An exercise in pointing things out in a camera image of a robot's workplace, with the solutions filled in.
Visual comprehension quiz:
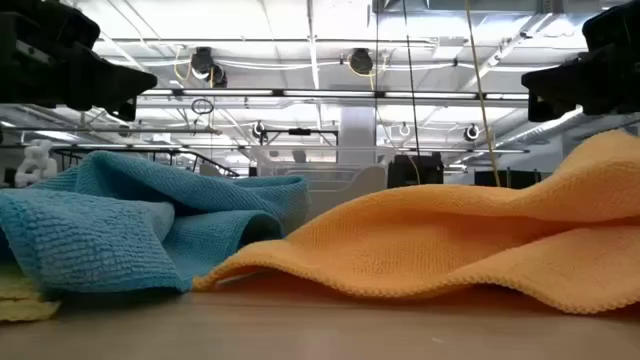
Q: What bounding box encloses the yellow microfiber towel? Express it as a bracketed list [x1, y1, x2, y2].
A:
[0, 262, 62, 324]

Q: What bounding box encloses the black monitor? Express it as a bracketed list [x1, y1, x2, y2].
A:
[473, 168, 542, 190]

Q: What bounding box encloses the silver ventilation duct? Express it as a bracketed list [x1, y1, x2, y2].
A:
[492, 107, 640, 151]

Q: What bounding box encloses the black wire basket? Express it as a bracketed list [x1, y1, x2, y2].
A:
[51, 146, 242, 179]

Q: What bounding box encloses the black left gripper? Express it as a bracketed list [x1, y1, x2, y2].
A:
[0, 43, 158, 121]

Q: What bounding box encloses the clear plastic bin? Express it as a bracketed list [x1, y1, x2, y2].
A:
[248, 143, 396, 191]

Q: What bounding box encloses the white robot figure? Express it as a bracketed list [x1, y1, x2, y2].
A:
[13, 138, 59, 189]

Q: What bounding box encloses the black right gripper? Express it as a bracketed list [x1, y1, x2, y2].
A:
[521, 47, 640, 123]

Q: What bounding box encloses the orange microfiber towel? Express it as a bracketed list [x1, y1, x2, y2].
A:
[192, 128, 640, 316]

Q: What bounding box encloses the black keyboard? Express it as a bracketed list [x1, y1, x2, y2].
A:
[387, 152, 445, 190]

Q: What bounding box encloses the yellow hanging cable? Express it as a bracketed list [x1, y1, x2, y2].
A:
[464, 0, 503, 189]

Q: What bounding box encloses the black overhead camera bar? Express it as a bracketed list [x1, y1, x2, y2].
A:
[259, 128, 340, 147]

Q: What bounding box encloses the black ceiling cable reel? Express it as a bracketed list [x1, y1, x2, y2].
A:
[348, 48, 375, 76]
[191, 47, 229, 90]

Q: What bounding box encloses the blue microfiber towel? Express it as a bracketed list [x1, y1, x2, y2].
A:
[0, 149, 311, 296]

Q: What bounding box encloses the pale grey plastic bin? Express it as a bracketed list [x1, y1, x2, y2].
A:
[305, 164, 387, 221]

